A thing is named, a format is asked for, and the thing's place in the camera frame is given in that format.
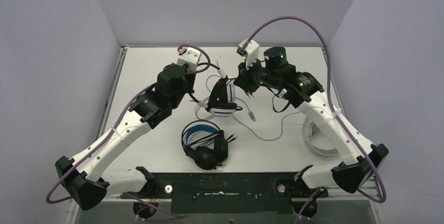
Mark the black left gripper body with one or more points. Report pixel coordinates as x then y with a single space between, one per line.
189 86

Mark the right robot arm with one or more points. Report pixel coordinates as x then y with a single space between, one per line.
359 155

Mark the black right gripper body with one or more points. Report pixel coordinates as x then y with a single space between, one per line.
255 77

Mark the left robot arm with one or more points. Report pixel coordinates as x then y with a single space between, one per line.
83 175

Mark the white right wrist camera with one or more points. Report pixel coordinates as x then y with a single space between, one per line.
249 49

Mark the grey white headphones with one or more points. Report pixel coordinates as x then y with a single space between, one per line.
315 139

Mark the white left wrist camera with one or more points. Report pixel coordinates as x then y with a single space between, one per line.
189 56

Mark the black headphones with blue band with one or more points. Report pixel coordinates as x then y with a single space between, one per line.
205 143

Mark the white and black headphones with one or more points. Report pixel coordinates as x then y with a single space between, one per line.
221 101

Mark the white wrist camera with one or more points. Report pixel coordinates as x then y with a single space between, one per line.
249 49
189 56

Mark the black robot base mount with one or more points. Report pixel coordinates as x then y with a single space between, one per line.
226 193

